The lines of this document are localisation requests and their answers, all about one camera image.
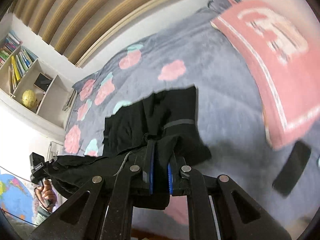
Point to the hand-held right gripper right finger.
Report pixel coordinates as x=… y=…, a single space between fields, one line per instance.
x=170 y=180

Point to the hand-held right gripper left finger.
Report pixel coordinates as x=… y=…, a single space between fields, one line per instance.
x=149 y=180

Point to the black hooded jacket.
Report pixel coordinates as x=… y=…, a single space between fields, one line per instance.
x=150 y=110

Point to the person's left forearm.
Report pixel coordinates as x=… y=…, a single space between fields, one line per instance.
x=42 y=216

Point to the person's left hand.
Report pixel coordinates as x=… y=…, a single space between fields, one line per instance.
x=47 y=193

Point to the blue world map poster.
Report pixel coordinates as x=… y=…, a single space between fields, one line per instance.
x=12 y=195

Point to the yellow globe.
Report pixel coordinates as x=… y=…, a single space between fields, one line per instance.
x=28 y=99

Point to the grey floral blanket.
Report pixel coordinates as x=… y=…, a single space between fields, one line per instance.
x=225 y=130

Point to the row of colourful books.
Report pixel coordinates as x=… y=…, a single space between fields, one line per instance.
x=17 y=60

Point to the black phone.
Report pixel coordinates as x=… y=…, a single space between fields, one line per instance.
x=292 y=168

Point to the pink pillow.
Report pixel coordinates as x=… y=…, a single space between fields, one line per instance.
x=275 y=80

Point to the black picture frame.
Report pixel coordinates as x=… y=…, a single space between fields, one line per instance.
x=43 y=82

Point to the white wall shelf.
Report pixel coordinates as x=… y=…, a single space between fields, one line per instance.
x=27 y=77

